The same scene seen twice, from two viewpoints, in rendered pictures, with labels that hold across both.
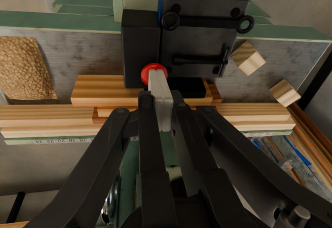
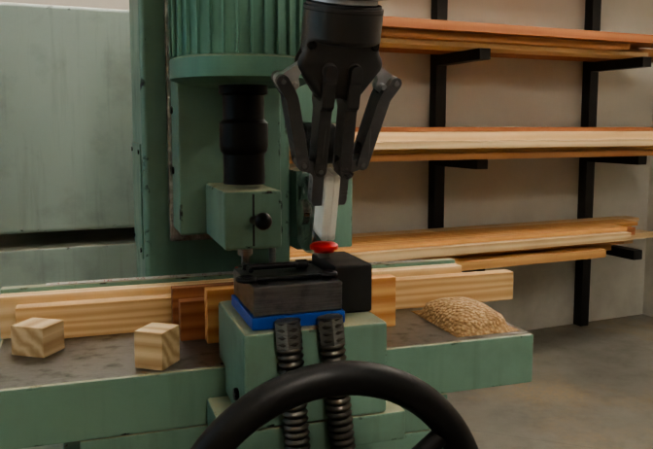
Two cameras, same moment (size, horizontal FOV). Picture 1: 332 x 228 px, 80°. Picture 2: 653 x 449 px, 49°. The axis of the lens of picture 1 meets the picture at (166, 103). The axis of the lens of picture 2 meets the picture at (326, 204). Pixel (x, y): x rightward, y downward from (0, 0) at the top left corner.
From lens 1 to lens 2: 0.62 m
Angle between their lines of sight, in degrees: 47
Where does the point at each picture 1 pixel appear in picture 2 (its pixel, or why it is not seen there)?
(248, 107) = (100, 322)
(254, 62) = (154, 328)
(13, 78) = (463, 300)
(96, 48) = not seen: hidden behind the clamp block
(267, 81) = (77, 352)
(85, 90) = (381, 293)
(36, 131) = (422, 268)
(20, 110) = (449, 293)
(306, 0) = not seen: outside the picture
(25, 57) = (458, 317)
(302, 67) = (16, 369)
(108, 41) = not seen: hidden behind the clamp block
